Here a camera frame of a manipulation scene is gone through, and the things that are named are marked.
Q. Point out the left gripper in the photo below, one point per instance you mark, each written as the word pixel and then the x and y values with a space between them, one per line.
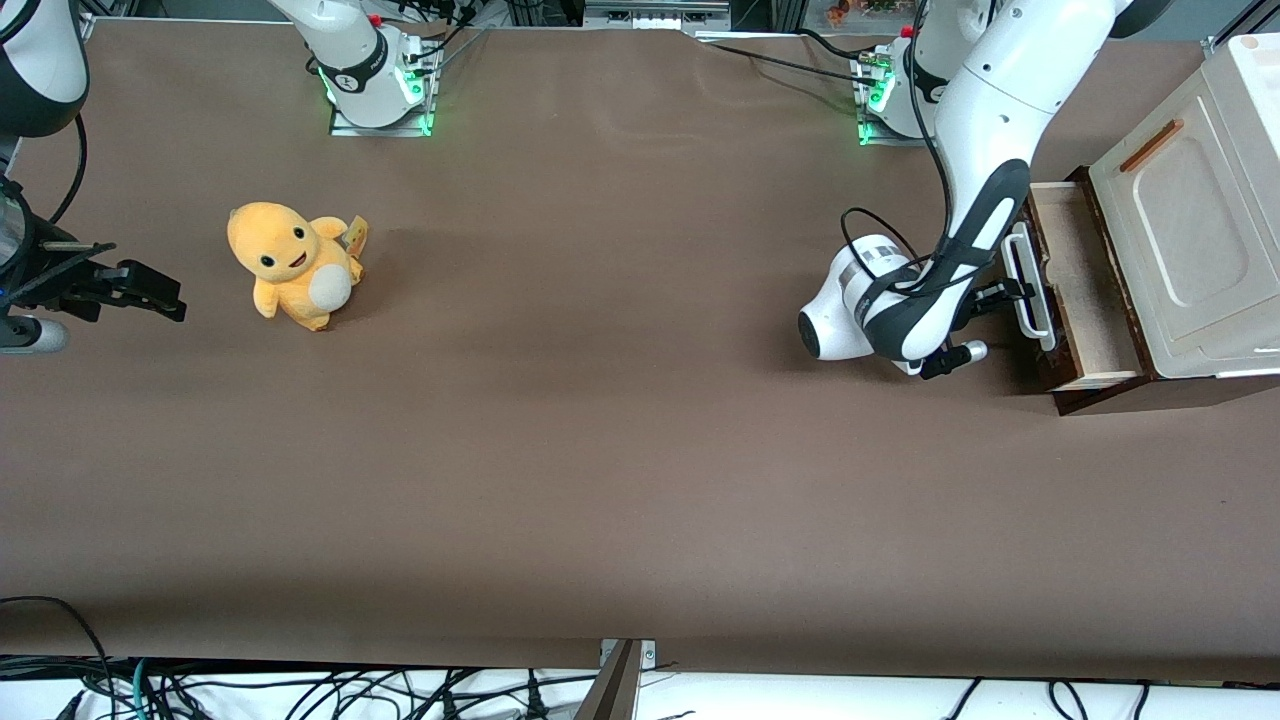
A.
pixel 974 300

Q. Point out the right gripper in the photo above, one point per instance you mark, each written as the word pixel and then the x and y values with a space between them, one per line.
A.
pixel 62 280

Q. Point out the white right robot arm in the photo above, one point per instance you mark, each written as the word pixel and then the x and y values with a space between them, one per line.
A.
pixel 360 70

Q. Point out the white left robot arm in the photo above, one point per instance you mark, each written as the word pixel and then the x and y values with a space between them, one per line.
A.
pixel 1000 90

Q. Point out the white wooden drawer cabinet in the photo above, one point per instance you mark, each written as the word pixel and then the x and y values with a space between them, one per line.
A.
pixel 1200 230

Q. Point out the yellow plush toy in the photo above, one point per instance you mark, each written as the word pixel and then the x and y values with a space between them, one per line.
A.
pixel 290 265

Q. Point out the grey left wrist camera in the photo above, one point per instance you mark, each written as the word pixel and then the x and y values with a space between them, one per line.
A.
pixel 970 352

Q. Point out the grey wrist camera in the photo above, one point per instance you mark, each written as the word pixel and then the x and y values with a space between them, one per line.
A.
pixel 970 352
pixel 40 335

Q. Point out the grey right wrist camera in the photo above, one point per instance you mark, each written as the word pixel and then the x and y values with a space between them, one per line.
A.
pixel 40 335

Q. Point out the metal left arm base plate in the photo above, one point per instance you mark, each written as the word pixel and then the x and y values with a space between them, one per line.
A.
pixel 880 140

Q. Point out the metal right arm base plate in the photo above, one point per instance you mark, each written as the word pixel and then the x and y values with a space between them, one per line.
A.
pixel 380 128

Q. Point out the grey metal frame rail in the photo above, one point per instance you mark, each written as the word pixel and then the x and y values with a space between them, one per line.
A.
pixel 655 14

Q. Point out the metal table edge bracket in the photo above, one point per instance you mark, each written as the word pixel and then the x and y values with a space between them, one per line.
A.
pixel 625 680

